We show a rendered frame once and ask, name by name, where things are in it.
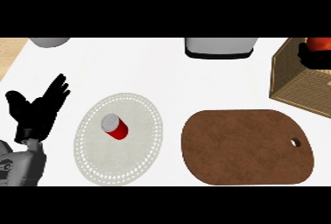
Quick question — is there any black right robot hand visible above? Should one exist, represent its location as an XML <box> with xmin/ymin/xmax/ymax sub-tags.
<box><xmin>296</xmin><ymin>43</ymin><xmax>331</xmax><ymax>70</ymax></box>

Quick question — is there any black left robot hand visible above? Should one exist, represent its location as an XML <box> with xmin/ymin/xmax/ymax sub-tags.
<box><xmin>5</xmin><ymin>73</ymin><xmax>73</xmax><ymax>144</ymax></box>

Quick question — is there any red tomato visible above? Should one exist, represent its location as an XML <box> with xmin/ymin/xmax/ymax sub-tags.
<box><xmin>305</xmin><ymin>37</ymin><xmax>331</xmax><ymax>53</ymax></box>

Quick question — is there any tan wicker basket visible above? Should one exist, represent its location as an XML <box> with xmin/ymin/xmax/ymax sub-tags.
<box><xmin>269</xmin><ymin>37</ymin><xmax>331</xmax><ymax>119</ymax></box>

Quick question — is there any brown wooden cutting board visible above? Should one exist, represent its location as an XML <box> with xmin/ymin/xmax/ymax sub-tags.
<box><xmin>180</xmin><ymin>108</ymin><xmax>316</xmax><ymax>186</ymax></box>

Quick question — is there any red can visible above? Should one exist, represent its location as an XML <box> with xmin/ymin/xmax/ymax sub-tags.
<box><xmin>99</xmin><ymin>113</ymin><xmax>130</xmax><ymax>141</ymax></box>

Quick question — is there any round white woven placemat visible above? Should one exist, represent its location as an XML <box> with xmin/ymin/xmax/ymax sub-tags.
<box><xmin>73</xmin><ymin>92</ymin><xmax>166</xmax><ymax>186</ymax></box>

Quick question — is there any grey rounded object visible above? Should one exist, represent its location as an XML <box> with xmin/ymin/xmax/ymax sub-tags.
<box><xmin>27</xmin><ymin>37</ymin><xmax>71</xmax><ymax>49</ymax></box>

